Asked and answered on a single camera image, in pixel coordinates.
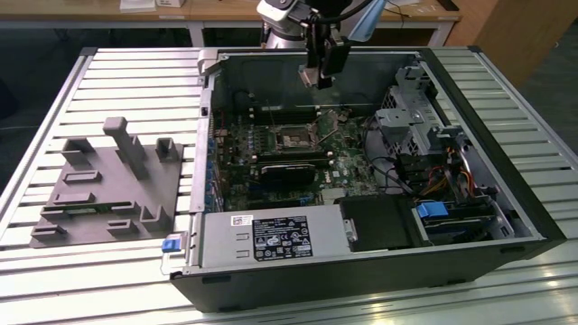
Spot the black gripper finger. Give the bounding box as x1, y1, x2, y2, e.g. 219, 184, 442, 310
317, 36, 352, 90
306, 43, 325, 74

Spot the silver CPU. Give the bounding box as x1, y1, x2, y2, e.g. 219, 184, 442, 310
298, 65, 321, 88

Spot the CPU socket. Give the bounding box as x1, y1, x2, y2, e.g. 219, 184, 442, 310
270, 125, 321, 152

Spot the metal drive cage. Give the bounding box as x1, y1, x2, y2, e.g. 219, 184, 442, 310
373, 66, 466, 158

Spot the green motherboard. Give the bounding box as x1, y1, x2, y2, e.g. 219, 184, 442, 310
211, 103, 394, 213

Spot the black graphics card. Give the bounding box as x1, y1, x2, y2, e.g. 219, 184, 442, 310
258, 162, 318, 186

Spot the silver heatsink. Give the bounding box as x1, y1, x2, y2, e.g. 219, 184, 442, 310
321, 188, 348, 204

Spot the wooden cabinet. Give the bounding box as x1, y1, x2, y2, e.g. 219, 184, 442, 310
445, 0, 578, 89

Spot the blue disk carrier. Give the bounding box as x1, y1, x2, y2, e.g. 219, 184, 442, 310
416, 200, 452, 221

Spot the wooden desk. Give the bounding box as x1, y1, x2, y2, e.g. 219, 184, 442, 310
0, 0, 462, 48

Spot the black power supply label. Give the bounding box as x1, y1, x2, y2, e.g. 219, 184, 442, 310
251, 216, 316, 263

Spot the grey power supply unit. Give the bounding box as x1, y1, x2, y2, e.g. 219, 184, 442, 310
198, 206, 354, 268

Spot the grey parts rack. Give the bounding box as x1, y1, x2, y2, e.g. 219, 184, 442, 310
27, 116, 186, 250

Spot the blue case latch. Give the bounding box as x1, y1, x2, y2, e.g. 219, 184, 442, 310
161, 233, 189, 253

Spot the black PC case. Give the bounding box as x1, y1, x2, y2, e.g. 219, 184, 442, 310
170, 45, 569, 314

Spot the black camera cable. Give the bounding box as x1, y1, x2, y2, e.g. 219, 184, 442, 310
296, 8, 365, 27

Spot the thick black cable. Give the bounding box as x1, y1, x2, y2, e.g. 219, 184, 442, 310
365, 154, 417, 198

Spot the coloured wire bundle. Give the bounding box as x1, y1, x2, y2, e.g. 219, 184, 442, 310
424, 144, 481, 200

